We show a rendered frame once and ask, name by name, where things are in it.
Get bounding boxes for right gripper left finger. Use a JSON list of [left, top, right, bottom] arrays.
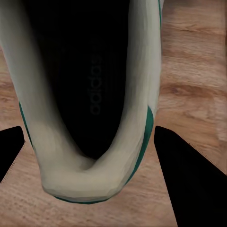
[[0, 126, 25, 183]]

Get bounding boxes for gym shoe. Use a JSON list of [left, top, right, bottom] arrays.
[[0, 0, 162, 205]]

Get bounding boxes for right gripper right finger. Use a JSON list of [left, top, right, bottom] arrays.
[[154, 126, 227, 227]]

